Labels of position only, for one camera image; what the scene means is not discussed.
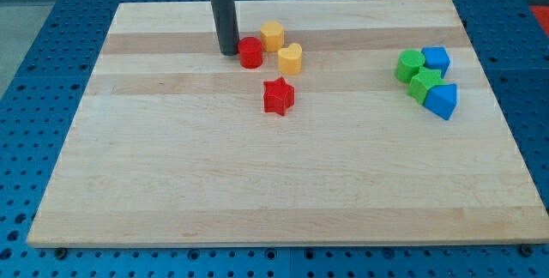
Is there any red star block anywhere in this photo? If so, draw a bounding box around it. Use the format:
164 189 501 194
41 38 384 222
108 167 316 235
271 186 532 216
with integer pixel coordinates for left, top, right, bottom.
263 77 295 116

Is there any green star block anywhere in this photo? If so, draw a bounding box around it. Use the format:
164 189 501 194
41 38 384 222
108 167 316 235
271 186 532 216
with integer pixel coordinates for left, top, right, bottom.
407 67 445 105

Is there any yellow heart block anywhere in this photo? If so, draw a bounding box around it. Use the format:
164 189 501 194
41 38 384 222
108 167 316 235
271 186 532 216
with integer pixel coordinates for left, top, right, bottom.
277 43 303 75

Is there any red cylinder block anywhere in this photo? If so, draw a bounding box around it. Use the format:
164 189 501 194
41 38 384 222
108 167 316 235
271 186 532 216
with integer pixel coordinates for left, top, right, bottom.
238 37 262 69

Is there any yellow hexagon block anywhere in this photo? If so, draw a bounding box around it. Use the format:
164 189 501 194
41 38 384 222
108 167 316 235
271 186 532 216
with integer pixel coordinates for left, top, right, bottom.
260 21 285 52

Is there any wooden board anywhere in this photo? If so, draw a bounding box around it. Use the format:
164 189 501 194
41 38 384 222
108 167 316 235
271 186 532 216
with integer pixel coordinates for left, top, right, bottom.
27 0 548 248

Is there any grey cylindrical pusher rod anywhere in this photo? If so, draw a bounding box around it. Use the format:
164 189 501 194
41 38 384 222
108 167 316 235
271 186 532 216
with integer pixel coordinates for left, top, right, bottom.
210 0 239 56

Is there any green cylinder block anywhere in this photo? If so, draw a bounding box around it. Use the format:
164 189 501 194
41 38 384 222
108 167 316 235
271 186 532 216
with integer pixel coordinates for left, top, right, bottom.
395 50 425 83

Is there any blue triangle block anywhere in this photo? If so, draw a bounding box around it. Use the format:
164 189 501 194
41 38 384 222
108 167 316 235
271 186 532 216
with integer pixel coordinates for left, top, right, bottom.
424 84 458 120

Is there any blue cube block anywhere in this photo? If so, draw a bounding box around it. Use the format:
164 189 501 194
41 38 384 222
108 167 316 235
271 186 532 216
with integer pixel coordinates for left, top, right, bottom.
421 46 451 78

